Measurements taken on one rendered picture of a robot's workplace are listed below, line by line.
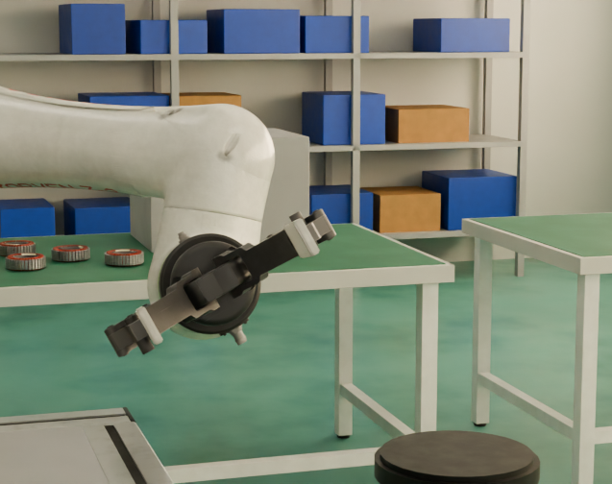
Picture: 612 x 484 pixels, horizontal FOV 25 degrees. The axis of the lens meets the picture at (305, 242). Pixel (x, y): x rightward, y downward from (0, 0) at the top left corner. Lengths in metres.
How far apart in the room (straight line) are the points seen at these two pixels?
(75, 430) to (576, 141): 7.84
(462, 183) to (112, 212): 1.98
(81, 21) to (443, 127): 2.09
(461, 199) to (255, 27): 1.54
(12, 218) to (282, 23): 1.76
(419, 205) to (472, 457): 5.07
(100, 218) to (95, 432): 6.32
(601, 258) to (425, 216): 3.74
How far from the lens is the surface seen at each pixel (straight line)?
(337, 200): 7.70
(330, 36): 7.63
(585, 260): 4.22
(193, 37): 7.44
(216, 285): 1.18
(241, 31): 7.50
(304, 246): 1.07
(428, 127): 7.86
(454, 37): 7.88
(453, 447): 2.95
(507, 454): 2.92
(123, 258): 4.00
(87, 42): 7.34
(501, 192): 8.05
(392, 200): 7.83
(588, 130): 8.88
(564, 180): 8.84
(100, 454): 1.06
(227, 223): 1.36
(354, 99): 7.64
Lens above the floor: 1.43
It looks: 9 degrees down
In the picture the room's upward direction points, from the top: straight up
